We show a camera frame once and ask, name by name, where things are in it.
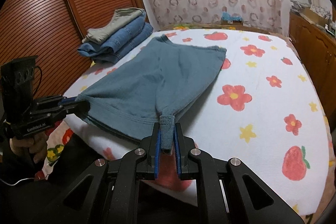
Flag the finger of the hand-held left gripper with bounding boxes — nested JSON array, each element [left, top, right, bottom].
[[29, 101, 91, 122], [35, 94, 77, 109]]

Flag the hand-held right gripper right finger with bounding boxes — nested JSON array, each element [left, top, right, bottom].
[[175, 122, 292, 224]]

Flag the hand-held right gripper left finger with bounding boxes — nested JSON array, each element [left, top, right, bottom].
[[45, 123, 162, 224]]

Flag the folded grey pants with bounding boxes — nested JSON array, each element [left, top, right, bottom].
[[81, 7, 147, 44]]

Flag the person's left hand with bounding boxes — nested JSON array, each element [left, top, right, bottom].
[[10, 132, 49, 165]]

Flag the wooden louvered wardrobe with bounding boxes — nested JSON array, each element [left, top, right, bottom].
[[0, 0, 150, 119]]

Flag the folded blue jeans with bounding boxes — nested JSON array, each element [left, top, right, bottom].
[[77, 15, 154, 64]]

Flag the white strawberry printed sheet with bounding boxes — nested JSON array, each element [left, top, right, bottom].
[[63, 28, 332, 215]]

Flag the small cardboard box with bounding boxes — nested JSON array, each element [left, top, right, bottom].
[[221, 19, 243, 26]]

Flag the wooden cabinet counter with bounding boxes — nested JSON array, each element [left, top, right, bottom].
[[289, 10, 336, 109]]

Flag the stack of folded cloths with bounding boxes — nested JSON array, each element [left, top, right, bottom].
[[290, 0, 310, 11]]

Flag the long cardboard box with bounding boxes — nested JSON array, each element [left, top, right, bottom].
[[299, 7, 328, 26]]

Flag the floral cloth pile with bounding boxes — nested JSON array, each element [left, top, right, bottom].
[[308, 5, 332, 18]]

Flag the white cable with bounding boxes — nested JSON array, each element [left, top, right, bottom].
[[0, 177, 35, 186]]

